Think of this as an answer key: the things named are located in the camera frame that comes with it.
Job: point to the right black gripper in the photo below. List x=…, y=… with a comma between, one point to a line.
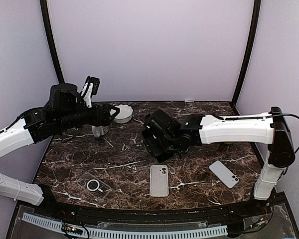
x=152, y=148

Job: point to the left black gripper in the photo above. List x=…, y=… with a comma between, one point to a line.
x=105, y=120

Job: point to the clear white phone case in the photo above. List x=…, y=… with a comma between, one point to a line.
x=158, y=181

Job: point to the black phone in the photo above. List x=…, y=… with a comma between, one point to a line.
x=164, y=156

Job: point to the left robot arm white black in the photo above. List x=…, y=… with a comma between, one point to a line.
x=66, y=109

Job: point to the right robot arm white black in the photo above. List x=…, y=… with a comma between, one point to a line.
x=269, y=128

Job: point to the transparent clear phone case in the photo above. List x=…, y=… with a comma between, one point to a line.
x=93, y=185

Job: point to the white phone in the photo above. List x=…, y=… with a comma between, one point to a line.
x=224, y=174

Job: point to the white scalloped bowl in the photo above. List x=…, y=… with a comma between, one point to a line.
x=125, y=114

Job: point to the floral white mug yellow inside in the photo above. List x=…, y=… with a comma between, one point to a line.
x=99, y=131

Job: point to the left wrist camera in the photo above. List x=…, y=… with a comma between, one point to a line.
x=90, y=89

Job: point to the left black frame post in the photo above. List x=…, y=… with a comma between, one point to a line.
x=50, y=40

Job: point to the black frame post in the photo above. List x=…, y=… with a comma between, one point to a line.
x=50, y=40
x=248, y=52

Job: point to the right black frame post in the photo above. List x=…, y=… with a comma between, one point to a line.
x=248, y=52

